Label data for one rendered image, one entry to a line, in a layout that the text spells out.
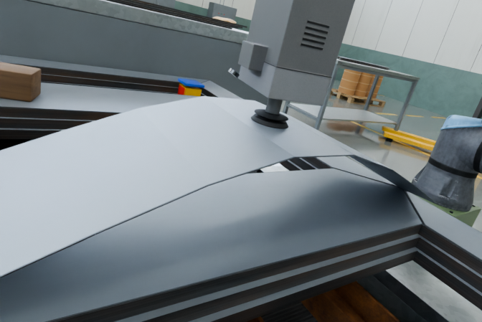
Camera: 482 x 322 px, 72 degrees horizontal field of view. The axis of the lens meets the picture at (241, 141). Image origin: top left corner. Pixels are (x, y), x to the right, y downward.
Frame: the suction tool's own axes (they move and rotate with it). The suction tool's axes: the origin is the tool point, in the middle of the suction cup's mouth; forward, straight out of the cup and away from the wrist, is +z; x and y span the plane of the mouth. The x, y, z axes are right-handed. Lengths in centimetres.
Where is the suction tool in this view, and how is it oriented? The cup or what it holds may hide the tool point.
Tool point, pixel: (267, 132)
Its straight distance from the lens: 37.8
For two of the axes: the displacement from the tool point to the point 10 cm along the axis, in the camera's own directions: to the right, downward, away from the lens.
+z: -2.2, 9.2, 3.2
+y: 3.4, 3.8, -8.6
